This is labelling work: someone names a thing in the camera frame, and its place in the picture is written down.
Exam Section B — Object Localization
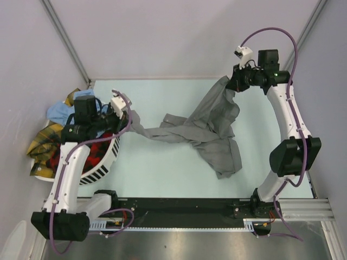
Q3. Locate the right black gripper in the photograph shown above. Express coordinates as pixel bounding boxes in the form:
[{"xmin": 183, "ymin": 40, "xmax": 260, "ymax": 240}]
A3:
[{"xmin": 226, "ymin": 62, "xmax": 264, "ymax": 93}]

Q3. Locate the grey long sleeve shirt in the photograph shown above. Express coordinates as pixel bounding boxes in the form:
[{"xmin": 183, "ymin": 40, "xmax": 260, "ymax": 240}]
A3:
[{"xmin": 130, "ymin": 76, "xmax": 242, "ymax": 179}]

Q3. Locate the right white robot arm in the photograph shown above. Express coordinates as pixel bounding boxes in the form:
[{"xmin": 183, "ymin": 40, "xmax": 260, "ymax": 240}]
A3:
[{"xmin": 226, "ymin": 46, "xmax": 322, "ymax": 218}]

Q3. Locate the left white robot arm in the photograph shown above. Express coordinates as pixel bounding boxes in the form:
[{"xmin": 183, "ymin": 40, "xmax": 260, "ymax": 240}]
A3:
[{"xmin": 31, "ymin": 91, "xmax": 132, "ymax": 242}]

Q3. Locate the red black plaid shirt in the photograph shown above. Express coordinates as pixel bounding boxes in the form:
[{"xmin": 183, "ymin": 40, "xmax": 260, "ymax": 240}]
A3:
[{"xmin": 45, "ymin": 131, "xmax": 111, "ymax": 179}]

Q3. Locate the white laundry basket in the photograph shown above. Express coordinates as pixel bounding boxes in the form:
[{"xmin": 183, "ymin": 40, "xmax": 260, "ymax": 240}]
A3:
[{"xmin": 31, "ymin": 138, "xmax": 120, "ymax": 186}]

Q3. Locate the yellow plaid shirt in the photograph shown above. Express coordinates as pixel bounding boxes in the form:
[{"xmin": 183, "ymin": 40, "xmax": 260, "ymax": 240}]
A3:
[{"xmin": 26, "ymin": 87, "xmax": 82, "ymax": 177}]

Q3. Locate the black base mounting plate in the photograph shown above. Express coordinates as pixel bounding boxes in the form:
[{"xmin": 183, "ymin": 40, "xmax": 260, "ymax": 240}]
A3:
[{"xmin": 100, "ymin": 198, "xmax": 276, "ymax": 228}]

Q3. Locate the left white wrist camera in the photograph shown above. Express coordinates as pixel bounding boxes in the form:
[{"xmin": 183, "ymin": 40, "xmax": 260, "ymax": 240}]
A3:
[{"xmin": 110, "ymin": 89, "xmax": 132, "ymax": 119}]

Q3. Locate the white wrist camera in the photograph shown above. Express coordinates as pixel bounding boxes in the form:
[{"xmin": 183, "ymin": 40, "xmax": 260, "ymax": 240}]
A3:
[
  {"xmin": 110, "ymin": 89, "xmax": 132, "ymax": 119},
  {"xmin": 234, "ymin": 45, "xmax": 253, "ymax": 69}
]

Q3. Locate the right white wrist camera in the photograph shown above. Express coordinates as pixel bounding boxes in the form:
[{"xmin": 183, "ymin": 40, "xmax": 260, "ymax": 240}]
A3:
[{"xmin": 234, "ymin": 45, "xmax": 253, "ymax": 69}]

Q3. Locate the white slotted cable duct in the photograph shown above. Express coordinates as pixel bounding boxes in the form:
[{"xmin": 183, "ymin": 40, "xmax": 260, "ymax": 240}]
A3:
[{"xmin": 89, "ymin": 218, "xmax": 254, "ymax": 233}]

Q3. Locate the right aluminium frame post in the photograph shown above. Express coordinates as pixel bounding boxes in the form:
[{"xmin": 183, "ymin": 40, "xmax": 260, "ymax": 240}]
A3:
[{"xmin": 278, "ymin": 1, "xmax": 328, "ymax": 71}]

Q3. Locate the aluminium frame post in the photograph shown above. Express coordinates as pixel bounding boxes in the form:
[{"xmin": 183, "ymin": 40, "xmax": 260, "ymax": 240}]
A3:
[
  {"xmin": 278, "ymin": 1, "xmax": 328, "ymax": 71},
  {"xmin": 40, "ymin": 0, "xmax": 91, "ymax": 87}
]

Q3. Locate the left aluminium frame post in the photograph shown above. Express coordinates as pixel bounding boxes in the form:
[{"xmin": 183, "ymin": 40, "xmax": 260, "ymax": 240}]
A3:
[{"xmin": 40, "ymin": 0, "xmax": 91, "ymax": 87}]

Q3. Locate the aluminium front rail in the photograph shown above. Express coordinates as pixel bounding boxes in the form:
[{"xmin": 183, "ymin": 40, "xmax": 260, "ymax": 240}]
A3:
[{"xmin": 37, "ymin": 198, "xmax": 347, "ymax": 260}]

